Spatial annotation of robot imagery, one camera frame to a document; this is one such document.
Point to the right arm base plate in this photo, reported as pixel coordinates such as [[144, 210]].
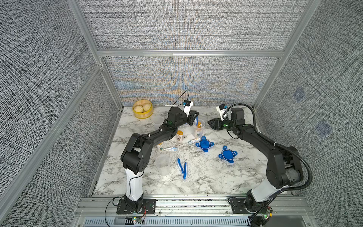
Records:
[[241, 205]]

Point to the cream dumpling bun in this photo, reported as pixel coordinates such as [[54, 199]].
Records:
[[138, 109], [147, 107]]

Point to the toothpaste tube left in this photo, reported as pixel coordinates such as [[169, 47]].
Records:
[[170, 149]]

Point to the toothpaste tube middle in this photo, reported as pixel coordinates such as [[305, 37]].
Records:
[[193, 141]]

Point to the blue lid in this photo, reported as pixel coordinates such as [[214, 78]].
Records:
[[228, 154], [204, 144]]

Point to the orange cap bottle three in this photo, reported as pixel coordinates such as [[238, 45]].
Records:
[[179, 136]]

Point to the yellow bamboo steamer basket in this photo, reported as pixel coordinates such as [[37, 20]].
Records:
[[143, 115]]

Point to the right cream dumpling bun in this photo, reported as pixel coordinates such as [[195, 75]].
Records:
[[147, 107]]

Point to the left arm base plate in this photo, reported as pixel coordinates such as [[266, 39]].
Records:
[[142, 206]]

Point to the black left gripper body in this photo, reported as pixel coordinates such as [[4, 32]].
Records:
[[189, 119]]

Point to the aluminium front rail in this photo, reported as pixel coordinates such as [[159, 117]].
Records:
[[193, 211]]

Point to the toothpaste tube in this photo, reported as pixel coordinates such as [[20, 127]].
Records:
[[170, 149], [193, 141]]

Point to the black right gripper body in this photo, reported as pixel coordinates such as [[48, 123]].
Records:
[[226, 125]]

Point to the orange cap bottle one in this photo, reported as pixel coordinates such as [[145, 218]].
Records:
[[199, 130]]

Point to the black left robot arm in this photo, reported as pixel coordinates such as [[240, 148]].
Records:
[[136, 155]]

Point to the left cream dumpling bun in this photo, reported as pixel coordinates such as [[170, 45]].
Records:
[[138, 109]]

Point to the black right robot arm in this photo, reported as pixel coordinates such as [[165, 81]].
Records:
[[286, 170]]

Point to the clear plastic container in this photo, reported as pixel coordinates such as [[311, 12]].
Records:
[[203, 126], [162, 163]]

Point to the orange cap bottle four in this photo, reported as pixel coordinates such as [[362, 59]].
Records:
[[160, 147]]

